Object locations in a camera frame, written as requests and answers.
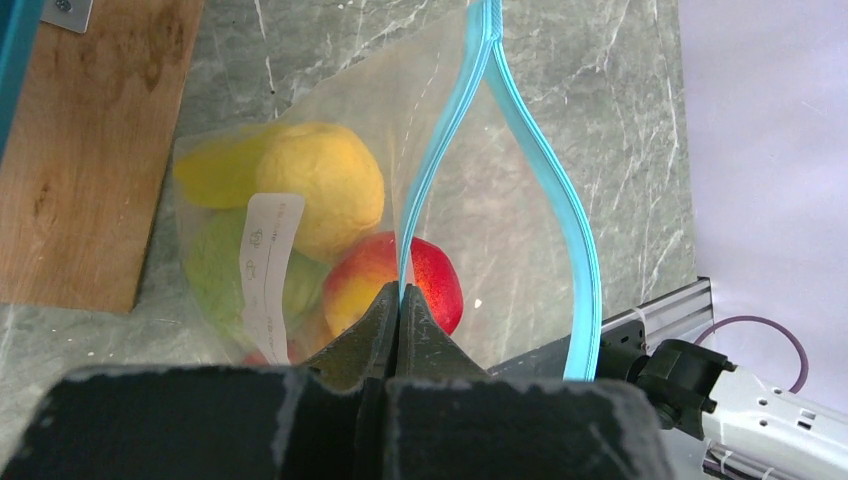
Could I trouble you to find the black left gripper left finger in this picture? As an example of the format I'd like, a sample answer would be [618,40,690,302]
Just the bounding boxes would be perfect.
[1,282,400,479]

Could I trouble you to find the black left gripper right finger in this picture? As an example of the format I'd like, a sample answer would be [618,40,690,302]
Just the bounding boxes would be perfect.
[385,284,677,480]

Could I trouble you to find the red yellow toy apple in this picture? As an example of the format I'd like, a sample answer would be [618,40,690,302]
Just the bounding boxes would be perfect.
[323,232,464,335]

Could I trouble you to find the green toy cabbage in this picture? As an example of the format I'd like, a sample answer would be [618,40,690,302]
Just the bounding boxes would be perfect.
[184,209,332,349]

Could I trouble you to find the clear zip top bag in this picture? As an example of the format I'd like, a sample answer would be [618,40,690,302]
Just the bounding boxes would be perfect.
[173,1,602,381]

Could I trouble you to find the yellow-green toy starfruit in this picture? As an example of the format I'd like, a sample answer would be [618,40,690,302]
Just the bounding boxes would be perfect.
[174,124,278,209]

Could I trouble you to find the red toy strawberry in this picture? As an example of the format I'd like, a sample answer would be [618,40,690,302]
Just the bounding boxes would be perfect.
[242,340,303,366]

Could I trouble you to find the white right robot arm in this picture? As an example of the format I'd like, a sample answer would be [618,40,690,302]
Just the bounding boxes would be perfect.
[596,316,847,479]

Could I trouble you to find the wooden board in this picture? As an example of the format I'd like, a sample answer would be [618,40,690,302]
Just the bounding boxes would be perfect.
[1,1,203,313]

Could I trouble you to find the dark grey network switch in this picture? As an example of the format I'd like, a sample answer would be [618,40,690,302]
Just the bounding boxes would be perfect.
[1,0,44,155]

